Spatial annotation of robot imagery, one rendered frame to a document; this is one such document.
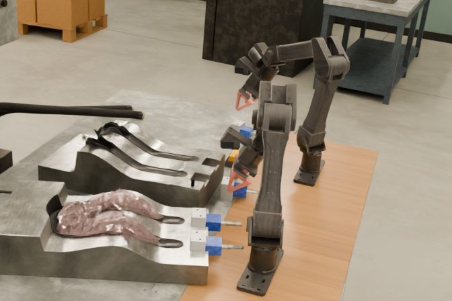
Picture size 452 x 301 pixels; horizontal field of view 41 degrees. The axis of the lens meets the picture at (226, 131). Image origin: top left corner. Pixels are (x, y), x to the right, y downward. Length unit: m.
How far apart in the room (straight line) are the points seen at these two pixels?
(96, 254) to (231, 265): 0.34
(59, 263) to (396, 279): 1.94
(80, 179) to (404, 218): 2.20
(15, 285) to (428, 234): 2.47
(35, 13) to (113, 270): 5.21
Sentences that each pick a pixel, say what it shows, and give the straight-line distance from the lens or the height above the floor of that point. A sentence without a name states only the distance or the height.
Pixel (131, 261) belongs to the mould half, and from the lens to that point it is 1.44.
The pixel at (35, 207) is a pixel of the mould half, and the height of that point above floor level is 0.91.
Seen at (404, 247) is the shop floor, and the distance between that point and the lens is 3.32.
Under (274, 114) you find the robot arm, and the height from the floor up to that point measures 1.18.
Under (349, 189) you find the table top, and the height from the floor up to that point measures 0.80.
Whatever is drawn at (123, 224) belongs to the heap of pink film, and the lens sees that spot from 1.47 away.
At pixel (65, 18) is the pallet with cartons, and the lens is 6.35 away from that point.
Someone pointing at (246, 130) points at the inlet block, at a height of 0.84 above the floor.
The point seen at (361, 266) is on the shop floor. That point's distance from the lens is 3.09.
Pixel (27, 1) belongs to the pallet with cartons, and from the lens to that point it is 6.53.
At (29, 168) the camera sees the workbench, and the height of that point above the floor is 0.80.
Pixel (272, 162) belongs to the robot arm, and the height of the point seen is 1.07.
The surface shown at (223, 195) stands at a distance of 1.81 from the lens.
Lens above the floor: 1.69
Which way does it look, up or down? 23 degrees down
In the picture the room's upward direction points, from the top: 5 degrees clockwise
